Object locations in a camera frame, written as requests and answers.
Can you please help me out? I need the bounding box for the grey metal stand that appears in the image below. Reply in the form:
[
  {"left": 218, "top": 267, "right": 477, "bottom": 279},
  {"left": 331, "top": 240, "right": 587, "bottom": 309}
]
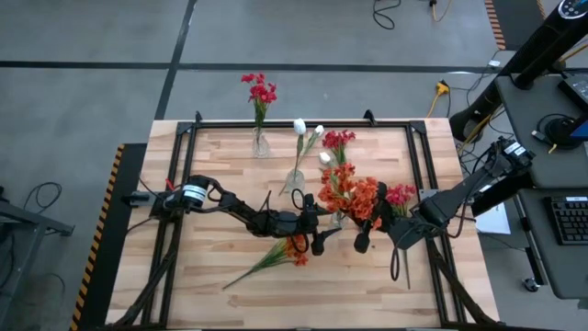
[{"left": 0, "top": 185, "right": 76, "bottom": 331}]

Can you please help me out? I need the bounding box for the black metal table frame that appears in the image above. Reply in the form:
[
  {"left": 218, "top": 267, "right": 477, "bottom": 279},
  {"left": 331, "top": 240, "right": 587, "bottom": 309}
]
[{"left": 109, "top": 108, "right": 506, "bottom": 331}]

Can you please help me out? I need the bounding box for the orange artificial flower bunch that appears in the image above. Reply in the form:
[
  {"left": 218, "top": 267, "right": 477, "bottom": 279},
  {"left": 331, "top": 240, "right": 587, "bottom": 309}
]
[
  {"left": 221, "top": 233, "right": 311, "bottom": 291},
  {"left": 317, "top": 162, "right": 357, "bottom": 217},
  {"left": 346, "top": 177, "right": 383, "bottom": 232}
]

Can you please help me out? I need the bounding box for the yellow floor cable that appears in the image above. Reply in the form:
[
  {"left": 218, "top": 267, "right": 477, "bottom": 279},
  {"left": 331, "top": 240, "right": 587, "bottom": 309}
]
[{"left": 429, "top": 0, "right": 455, "bottom": 23}]

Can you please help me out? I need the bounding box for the diamond-cut glass vase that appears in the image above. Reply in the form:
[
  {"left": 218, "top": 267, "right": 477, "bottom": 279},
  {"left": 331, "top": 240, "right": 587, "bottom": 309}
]
[{"left": 330, "top": 209, "right": 351, "bottom": 231}]

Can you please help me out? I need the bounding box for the black keyboard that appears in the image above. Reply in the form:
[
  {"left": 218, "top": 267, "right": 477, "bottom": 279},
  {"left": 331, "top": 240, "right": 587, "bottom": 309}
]
[{"left": 544, "top": 195, "right": 588, "bottom": 246}]

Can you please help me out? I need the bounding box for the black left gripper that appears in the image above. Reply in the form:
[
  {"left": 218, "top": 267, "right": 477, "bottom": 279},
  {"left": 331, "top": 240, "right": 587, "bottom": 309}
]
[{"left": 270, "top": 192, "right": 342, "bottom": 257}]

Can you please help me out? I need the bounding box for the conical ribbed glass vase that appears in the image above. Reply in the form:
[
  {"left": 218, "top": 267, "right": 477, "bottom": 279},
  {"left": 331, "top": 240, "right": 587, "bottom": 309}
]
[{"left": 251, "top": 126, "right": 272, "bottom": 160}]

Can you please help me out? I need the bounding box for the ribbed glass bottle vase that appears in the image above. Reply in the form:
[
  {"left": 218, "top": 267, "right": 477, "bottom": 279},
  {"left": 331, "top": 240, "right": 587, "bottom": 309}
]
[{"left": 284, "top": 167, "right": 307, "bottom": 193}]

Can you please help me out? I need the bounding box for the red artificial flower bunch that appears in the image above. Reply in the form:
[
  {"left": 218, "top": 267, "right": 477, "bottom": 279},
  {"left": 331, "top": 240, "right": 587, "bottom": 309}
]
[
  {"left": 240, "top": 72, "right": 278, "bottom": 139},
  {"left": 384, "top": 183, "right": 418, "bottom": 291},
  {"left": 321, "top": 129, "right": 357, "bottom": 166}
]

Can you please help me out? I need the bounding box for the grey desk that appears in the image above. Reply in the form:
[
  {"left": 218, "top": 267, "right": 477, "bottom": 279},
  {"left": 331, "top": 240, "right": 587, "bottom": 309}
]
[
  {"left": 517, "top": 187, "right": 588, "bottom": 301},
  {"left": 494, "top": 73, "right": 588, "bottom": 190}
]

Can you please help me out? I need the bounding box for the black desk support bar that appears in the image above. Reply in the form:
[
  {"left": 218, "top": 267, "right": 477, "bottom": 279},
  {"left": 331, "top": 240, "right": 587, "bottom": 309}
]
[{"left": 470, "top": 165, "right": 537, "bottom": 218}]

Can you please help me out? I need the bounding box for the yellow power plug cable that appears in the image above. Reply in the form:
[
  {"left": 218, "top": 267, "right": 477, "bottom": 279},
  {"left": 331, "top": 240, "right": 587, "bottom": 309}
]
[{"left": 425, "top": 79, "right": 452, "bottom": 120}]

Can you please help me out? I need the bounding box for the black tower fan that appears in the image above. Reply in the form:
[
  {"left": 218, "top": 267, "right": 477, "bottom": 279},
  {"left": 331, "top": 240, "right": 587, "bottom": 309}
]
[{"left": 448, "top": 0, "right": 588, "bottom": 143}]

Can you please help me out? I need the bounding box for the dark laptop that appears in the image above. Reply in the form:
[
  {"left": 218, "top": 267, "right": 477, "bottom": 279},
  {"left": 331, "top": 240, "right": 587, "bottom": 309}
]
[{"left": 557, "top": 72, "right": 588, "bottom": 114}]

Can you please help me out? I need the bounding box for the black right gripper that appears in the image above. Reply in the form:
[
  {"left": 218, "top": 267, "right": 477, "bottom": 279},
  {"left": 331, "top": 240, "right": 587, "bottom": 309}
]
[{"left": 353, "top": 181, "right": 426, "bottom": 255}]

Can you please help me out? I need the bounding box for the white paper sheet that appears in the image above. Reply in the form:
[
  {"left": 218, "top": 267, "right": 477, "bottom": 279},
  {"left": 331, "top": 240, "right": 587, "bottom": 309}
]
[{"left": 474, "top": 182, "right": 513, "bottom": 236}]

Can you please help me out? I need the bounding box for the black floor cable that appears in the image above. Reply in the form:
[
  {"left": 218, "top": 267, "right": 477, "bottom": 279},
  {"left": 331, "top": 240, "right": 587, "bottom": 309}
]
[
  {"left": 22, "top": 181, "right": 64, "bottom": 213},
  {"left": 371, "top": 0, "right": 402, "bottom": 31}
]

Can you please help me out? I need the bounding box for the round black desk device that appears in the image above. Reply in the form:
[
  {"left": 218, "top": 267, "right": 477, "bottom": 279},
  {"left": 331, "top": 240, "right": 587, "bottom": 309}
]
[{"left": 536, "top": 112, "right": 588, "bottom": 151}]

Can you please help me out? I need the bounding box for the yellow black hazard tape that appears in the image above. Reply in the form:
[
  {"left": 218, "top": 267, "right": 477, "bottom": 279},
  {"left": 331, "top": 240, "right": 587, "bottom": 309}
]
[{"left": 69, "top": 144, "right": 126, "bottom": 331}]

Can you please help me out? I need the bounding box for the orange black hazard tape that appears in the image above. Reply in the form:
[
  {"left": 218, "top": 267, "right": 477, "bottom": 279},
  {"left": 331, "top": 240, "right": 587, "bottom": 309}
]
[{"left": 483, "top": 0, "right": 507, "bottom": 51}]

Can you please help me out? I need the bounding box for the black sleeved cable bundle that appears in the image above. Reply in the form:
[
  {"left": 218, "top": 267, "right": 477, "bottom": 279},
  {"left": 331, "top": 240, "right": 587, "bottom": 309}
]
[
  {"left": 109, "top": 215, "right": 181, "bottom": 330},
  {"left": 424, "top": 238, "right": 500, "bottom": 328}
]

